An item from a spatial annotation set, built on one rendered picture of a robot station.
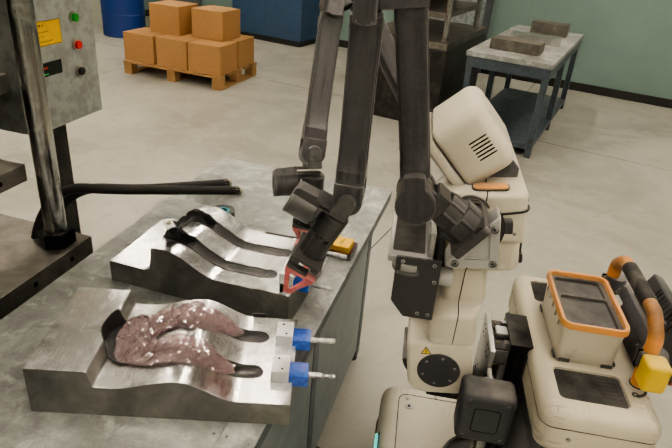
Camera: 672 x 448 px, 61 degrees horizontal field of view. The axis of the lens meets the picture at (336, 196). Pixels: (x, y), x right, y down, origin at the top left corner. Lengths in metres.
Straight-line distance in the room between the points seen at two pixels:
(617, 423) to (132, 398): 0.99
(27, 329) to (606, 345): 1.33
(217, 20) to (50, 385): 5.33
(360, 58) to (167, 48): 5.46
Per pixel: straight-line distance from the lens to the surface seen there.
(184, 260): 1.46
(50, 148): 1.72
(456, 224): 1.09
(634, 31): 7.64
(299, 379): 1.21
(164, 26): 6.63
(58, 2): 1.89
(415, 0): 0.97
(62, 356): 1.25
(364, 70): 1.01
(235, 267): 1.50
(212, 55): 6.11
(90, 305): 1.36
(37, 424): 1.29
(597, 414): 1.40
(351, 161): 1.06
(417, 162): 1.05
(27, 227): 1.98
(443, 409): 2.03
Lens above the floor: 1.70
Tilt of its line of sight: 26 degrees down
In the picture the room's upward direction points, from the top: 5 degrees clockwise
